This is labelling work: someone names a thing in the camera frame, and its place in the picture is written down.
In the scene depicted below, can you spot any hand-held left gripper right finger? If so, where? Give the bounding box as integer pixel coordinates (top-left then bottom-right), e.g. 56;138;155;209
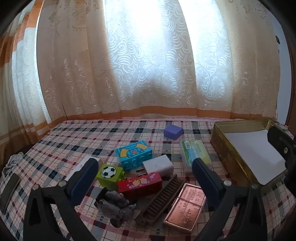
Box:
191;158;281;241

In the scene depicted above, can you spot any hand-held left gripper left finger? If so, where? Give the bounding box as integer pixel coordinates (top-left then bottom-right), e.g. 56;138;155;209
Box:
23;158;100;241

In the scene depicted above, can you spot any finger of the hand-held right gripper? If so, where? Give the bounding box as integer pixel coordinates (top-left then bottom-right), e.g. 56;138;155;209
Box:
268;126;296;183

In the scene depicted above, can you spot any green football toy brick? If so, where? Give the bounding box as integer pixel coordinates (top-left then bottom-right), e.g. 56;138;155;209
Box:
96;164;126;189

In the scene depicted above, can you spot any clear box with green label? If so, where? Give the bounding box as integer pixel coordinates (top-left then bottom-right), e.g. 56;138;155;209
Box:
180;140;213;175

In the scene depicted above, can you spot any gold tin box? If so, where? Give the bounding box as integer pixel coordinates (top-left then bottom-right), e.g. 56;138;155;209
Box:
210;119;296;186

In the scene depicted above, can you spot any grey foil figure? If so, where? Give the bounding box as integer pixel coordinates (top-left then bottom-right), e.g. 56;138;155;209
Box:
94;187;137;227

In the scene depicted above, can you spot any copper metal case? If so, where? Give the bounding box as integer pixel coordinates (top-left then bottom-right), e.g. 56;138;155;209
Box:
163;183;206;232

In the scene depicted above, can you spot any blue toy brick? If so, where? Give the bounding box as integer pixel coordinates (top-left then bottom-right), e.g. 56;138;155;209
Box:
115;141;153;171

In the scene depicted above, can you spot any red toy brick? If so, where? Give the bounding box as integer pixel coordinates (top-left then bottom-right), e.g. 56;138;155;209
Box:
117;172;163;200

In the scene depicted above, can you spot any white paper sheet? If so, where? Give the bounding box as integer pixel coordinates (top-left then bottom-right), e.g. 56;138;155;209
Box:
224;130;286;184

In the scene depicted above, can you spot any white charger plug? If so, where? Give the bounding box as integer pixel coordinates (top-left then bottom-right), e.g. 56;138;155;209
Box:
136;154;174;180

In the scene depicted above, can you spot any purple cube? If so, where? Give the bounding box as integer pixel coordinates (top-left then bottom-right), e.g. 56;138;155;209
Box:
164;125;183;140

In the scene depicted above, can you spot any white lace cloth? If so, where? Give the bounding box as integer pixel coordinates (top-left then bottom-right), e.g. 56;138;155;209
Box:
1;153;23;176

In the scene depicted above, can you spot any cream lace curtain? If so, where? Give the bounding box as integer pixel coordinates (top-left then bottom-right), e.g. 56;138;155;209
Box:
0;0;287;144

